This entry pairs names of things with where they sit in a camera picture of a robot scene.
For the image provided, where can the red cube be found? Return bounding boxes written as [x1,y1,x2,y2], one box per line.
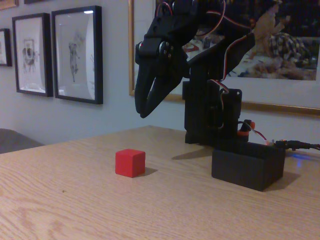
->
[114,148,146,178]

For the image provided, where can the black box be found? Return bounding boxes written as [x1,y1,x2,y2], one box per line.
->
[211,141,287,192]

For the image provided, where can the large black framed drawing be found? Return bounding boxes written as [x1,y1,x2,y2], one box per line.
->
[51,5,104,105]

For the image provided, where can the orange clamp knob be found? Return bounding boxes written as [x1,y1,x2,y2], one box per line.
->
[237,119,256,137]

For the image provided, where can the large gold framed painting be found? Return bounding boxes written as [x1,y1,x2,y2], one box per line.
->
[128,0,320,118]

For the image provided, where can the medium black framed drawing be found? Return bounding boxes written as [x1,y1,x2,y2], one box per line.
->
[11,12,54,98]

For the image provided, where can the grey sofa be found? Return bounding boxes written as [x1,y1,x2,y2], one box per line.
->
[0,128,46,155]

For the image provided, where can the small black framed picture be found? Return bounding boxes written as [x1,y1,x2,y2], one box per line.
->
[0,28,13,68]

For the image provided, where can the short red white servo cable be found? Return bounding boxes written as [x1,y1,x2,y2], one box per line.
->
[156,1,175,20]

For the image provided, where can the long red white servo cable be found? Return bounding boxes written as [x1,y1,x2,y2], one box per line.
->
[197,8,254,101]

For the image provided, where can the thin red white board wires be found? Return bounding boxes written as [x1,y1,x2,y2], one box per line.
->
[249,127,271,146]

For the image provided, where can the black power cable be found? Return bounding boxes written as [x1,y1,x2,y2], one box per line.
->
[274,139,320,152]

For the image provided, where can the gold picture frame corner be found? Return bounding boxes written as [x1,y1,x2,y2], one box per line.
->
[0,0,20,11]

